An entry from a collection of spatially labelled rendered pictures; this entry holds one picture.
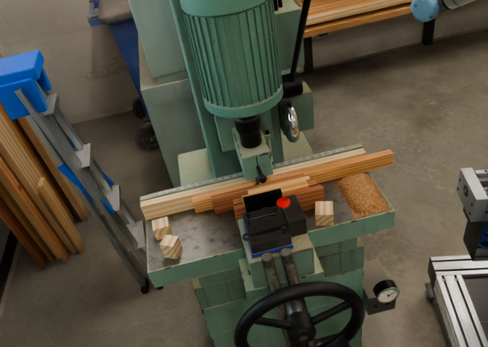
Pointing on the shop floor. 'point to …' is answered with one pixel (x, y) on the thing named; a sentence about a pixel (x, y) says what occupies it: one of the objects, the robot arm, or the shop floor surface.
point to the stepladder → (70, 154)
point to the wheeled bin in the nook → (115, 22)
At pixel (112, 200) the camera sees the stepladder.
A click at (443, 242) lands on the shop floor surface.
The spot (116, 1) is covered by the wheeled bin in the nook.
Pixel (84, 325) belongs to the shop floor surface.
